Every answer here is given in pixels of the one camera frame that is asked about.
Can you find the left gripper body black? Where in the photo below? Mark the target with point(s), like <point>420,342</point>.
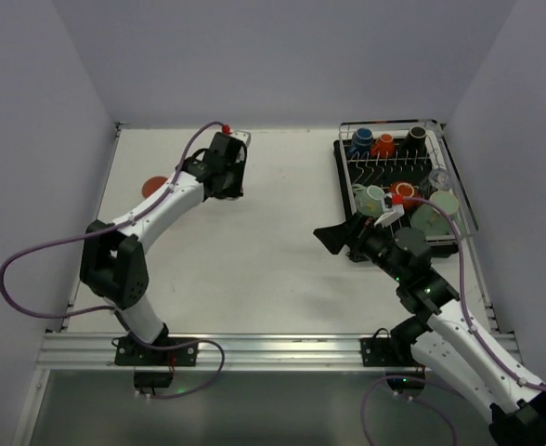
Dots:
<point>235,172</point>

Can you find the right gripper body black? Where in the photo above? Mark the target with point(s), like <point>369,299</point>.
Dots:
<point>354,236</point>

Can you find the pale green mug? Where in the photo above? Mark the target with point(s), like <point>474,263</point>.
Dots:
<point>368,200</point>
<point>429,221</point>

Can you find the pink plastic cup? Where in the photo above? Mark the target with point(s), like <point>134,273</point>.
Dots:
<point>151,185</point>

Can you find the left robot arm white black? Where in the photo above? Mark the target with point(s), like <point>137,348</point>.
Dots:
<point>114,265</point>

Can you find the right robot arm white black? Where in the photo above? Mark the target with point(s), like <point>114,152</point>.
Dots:
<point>443,335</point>

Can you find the red glazed round cup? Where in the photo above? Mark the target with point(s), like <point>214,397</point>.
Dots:
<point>407,191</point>

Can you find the black drip tray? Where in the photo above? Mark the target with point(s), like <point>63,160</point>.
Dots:
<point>412,167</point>

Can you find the clear glass cup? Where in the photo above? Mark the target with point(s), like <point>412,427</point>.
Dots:
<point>437,179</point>

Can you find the orange cup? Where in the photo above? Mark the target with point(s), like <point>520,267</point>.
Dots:
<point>384,146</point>

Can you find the blue cup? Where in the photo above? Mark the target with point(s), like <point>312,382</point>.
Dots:
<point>361,141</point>

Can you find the black cup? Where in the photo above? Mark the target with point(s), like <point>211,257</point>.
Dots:
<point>415,139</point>

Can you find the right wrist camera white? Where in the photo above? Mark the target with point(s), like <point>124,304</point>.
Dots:
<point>393,210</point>

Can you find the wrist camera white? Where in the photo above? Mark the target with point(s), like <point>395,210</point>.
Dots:
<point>393,210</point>
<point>241,135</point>

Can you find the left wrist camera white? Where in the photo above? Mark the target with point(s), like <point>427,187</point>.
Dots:
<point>241,135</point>

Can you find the wire dish rack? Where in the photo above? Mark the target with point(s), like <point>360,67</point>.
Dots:
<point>465,219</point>

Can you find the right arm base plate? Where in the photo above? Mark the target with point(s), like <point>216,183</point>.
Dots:
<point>380,349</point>

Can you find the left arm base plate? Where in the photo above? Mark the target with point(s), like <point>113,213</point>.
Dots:
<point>169,352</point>

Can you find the aluminium mounting rail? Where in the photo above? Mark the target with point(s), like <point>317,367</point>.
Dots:
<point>244,352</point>

